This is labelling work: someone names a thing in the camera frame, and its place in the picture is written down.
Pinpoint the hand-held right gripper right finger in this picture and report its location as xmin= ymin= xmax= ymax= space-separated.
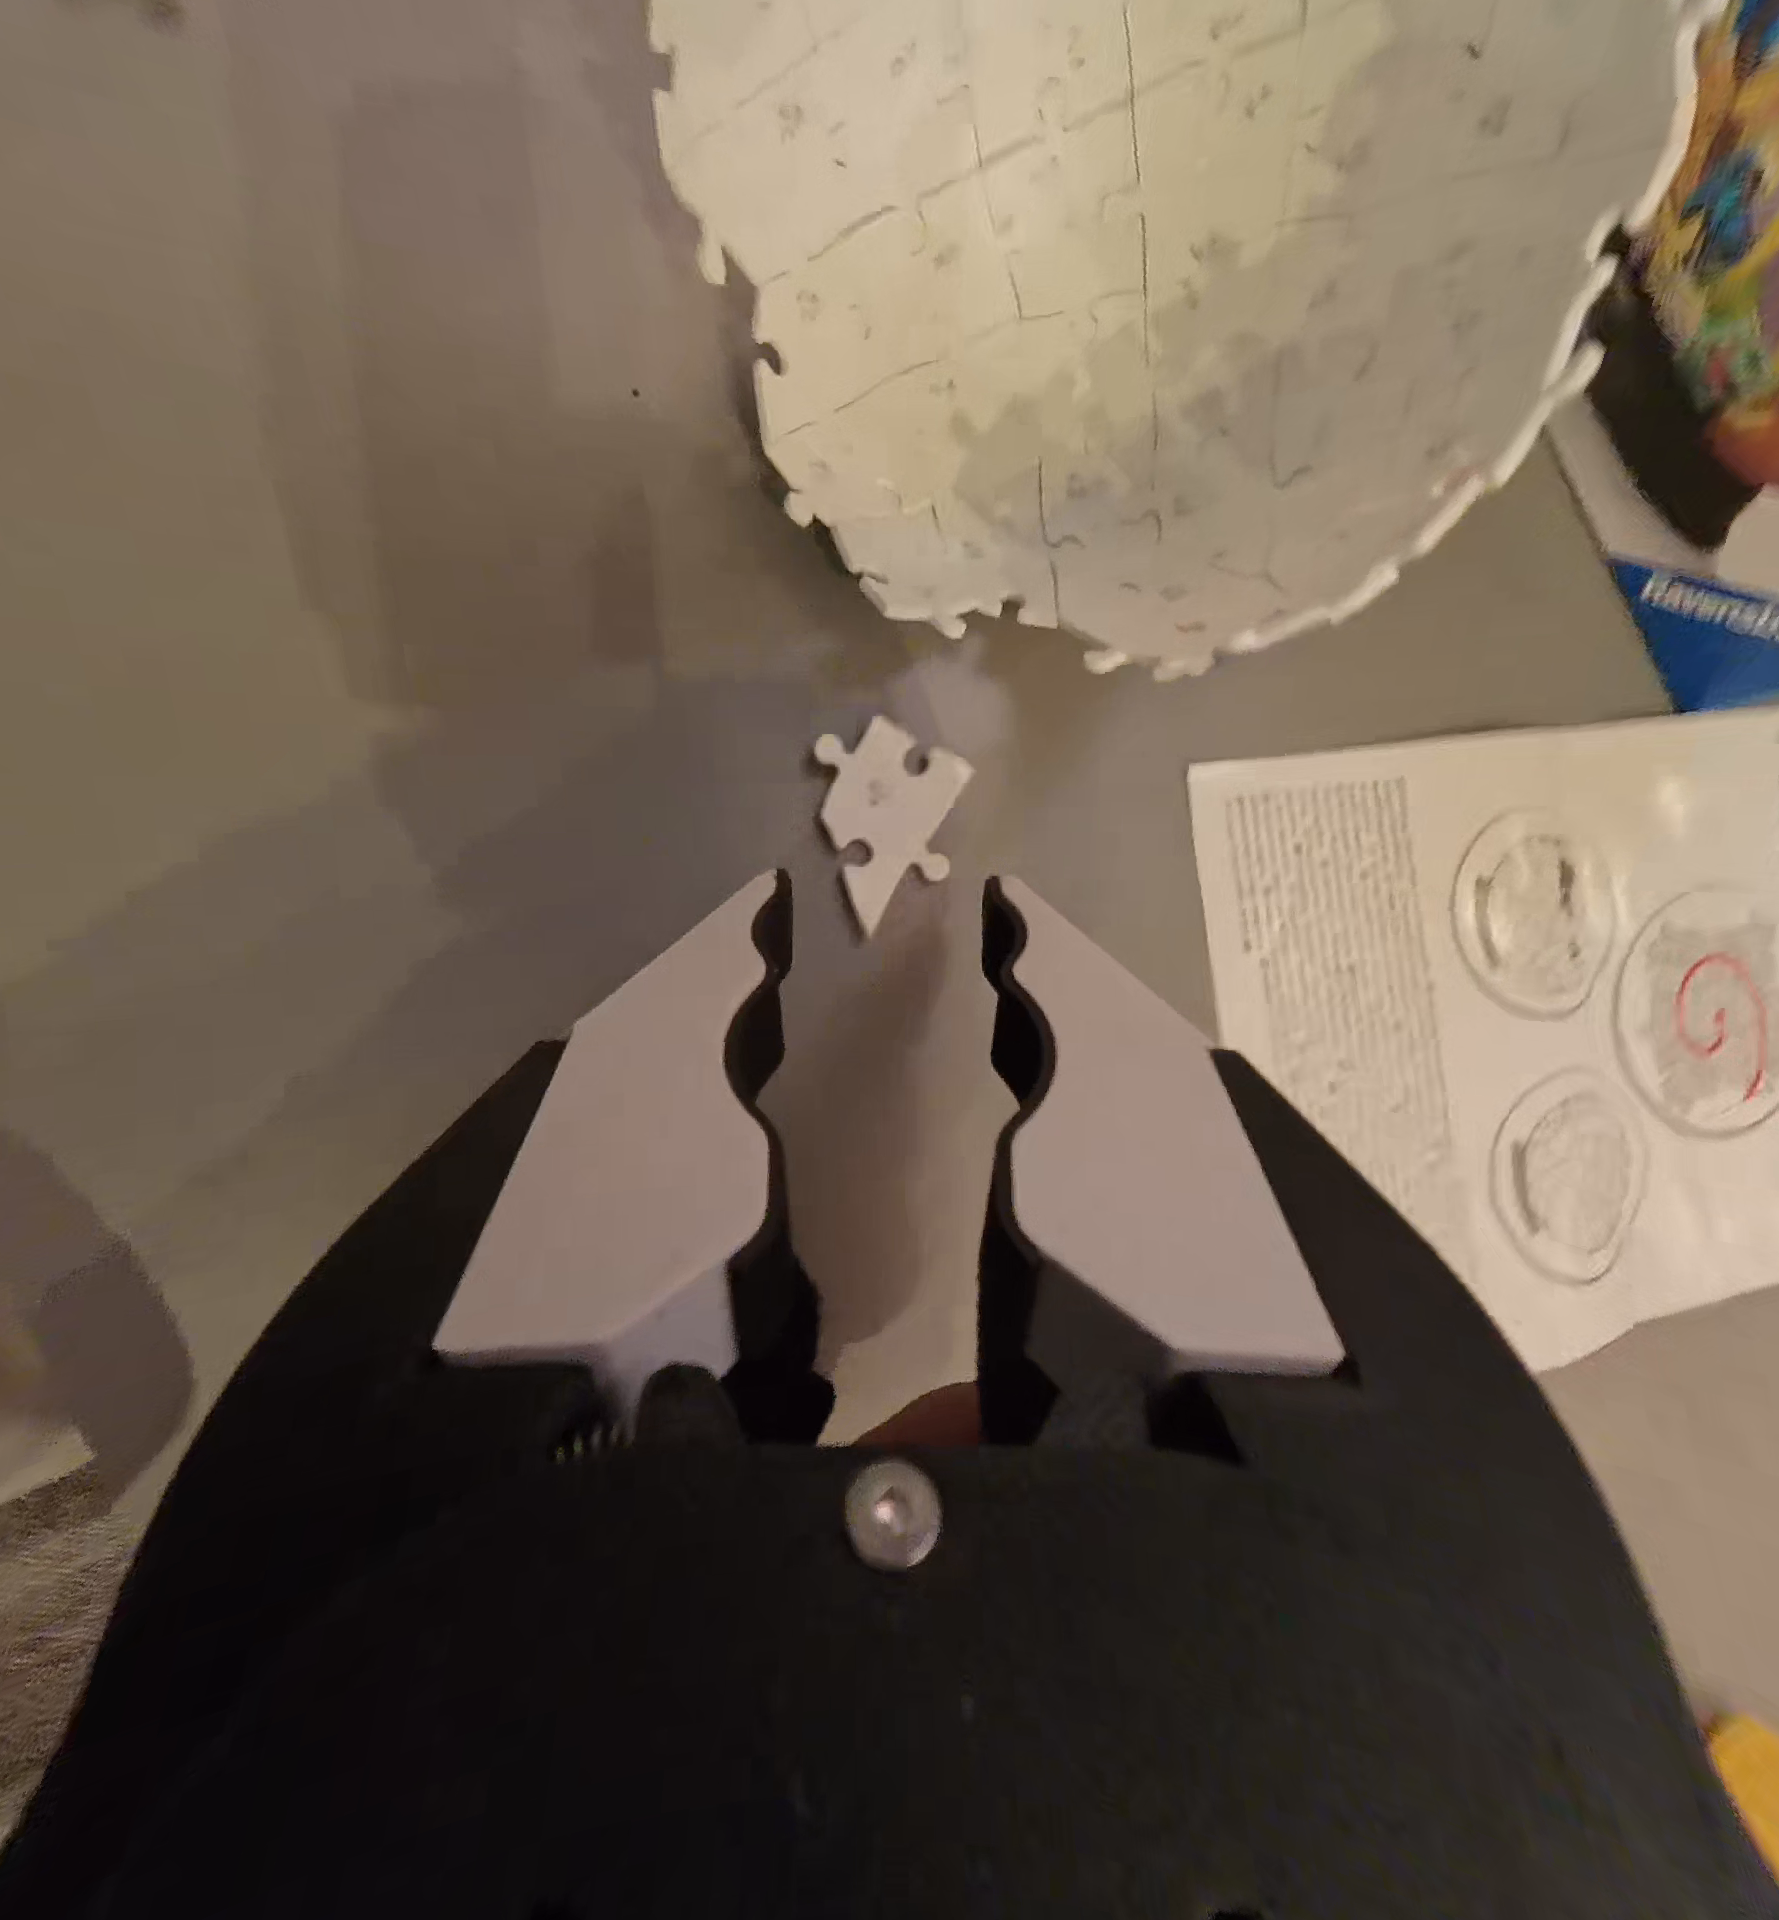
xmin=977 ymin=876 xmax=1349 ymax=1447

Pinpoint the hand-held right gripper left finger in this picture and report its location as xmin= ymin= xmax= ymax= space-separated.
xmin=432 ymin=869 xmax=836 ymax=1444

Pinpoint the white puzzle piece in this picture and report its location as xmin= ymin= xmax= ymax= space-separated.
xmin=811 ymin=713 xmax=977 ymax=940

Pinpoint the white partly built puzzle ball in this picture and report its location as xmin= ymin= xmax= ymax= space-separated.
xmin=648 ymin=0 xmax=1729 ymax=682

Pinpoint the blue puzzle box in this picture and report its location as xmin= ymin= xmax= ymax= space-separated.
xmin=1550 ymin=0 xmax=1779 ymax=713

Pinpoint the white instruction sheet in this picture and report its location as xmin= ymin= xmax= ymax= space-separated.
xmin=1186 ymin=702 xmax=1779 ymax=1373

